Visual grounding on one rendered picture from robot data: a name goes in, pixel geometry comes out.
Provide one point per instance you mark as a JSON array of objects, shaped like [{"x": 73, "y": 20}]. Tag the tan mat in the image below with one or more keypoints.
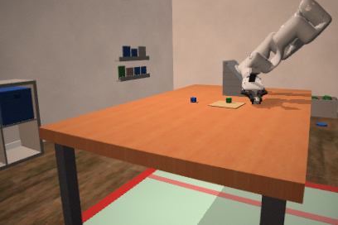
[{"x": 224, "y": 104}]

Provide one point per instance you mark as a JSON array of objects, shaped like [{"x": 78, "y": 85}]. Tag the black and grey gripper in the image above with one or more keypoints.
[{"x": 252, "y": 89}]

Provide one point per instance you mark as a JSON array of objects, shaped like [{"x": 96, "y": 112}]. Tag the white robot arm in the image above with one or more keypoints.
[{"x": 297, "y": 27}]

